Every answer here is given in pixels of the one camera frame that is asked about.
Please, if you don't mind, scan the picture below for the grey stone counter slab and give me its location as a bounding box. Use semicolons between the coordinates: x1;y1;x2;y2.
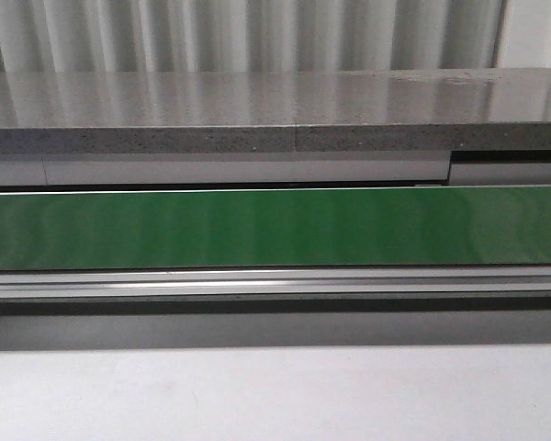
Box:
0;68;551;155

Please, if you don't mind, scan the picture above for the aluminium conveyor side rail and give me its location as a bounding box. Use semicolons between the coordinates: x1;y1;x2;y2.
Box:
0;266;551;301

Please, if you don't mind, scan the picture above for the white pleated curtain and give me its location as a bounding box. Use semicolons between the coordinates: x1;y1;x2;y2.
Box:
0;1;551;73

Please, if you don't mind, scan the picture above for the green conveyor belt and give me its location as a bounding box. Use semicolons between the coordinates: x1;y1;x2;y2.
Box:
0;186;551;271

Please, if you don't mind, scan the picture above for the grey cabinet panel under counter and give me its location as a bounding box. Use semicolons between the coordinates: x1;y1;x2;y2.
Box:
0;151;551;187

